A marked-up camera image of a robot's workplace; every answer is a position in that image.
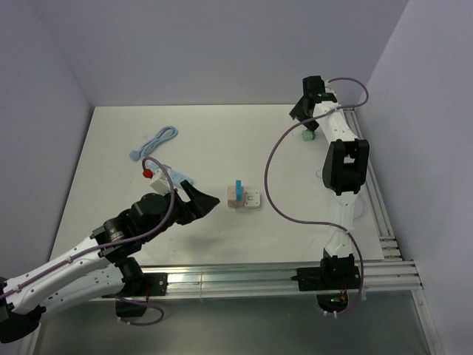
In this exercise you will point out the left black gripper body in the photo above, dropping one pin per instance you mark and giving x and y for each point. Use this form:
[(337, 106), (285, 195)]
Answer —
[(171, 222)]

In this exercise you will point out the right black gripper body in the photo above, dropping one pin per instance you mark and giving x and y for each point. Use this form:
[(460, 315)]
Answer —
[(297, 111)]

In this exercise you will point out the green plug adapter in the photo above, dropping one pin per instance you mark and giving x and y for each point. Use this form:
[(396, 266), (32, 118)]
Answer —
[(308, 135)]

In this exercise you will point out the pink cube socket adapter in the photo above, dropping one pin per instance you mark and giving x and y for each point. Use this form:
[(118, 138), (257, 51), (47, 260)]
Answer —
[(231, 201)]

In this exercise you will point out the blue plug adapter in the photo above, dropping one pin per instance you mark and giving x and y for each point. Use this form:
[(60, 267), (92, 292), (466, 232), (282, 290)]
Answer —
[(239, 191)]

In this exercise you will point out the white plug adapter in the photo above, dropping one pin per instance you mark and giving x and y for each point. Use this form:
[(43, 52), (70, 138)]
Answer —
[(252, 199)]

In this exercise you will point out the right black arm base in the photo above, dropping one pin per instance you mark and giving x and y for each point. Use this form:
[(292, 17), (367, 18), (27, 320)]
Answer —
[(336, 291)]

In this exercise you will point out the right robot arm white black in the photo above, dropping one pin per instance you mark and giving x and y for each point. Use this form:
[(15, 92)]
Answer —
[(345, 166)]

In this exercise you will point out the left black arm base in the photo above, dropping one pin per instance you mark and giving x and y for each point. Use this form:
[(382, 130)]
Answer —
[(150, 285)]

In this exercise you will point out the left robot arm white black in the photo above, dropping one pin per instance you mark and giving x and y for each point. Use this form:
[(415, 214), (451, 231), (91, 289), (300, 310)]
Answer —
[(101, 265)]

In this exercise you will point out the light blue power strip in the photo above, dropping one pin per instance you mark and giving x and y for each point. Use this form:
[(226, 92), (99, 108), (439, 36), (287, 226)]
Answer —
[(177, 178)]

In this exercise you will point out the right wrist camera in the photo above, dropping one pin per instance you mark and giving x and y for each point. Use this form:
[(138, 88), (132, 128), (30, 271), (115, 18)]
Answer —
[(328, 88)]

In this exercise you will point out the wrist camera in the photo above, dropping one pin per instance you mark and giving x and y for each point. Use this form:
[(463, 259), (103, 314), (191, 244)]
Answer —
[(328, 88), (160, 179)]

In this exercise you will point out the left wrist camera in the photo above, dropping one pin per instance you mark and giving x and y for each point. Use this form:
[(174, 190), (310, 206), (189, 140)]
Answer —
[(160, 179)]

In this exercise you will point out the light blue charger with cable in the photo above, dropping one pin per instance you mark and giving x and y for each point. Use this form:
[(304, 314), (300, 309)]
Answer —
[(360, 207)]

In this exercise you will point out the aluminium right rail frame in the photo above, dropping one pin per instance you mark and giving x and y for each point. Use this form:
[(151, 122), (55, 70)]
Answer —
[(374, 232)]

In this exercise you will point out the aluminium rail frame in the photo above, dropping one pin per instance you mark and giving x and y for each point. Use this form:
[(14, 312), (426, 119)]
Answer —
[(255, 309), (374, 232)]

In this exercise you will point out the aluminium front rail frame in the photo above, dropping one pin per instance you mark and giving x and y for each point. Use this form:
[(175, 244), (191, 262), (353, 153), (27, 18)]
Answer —
[(255, 309)]

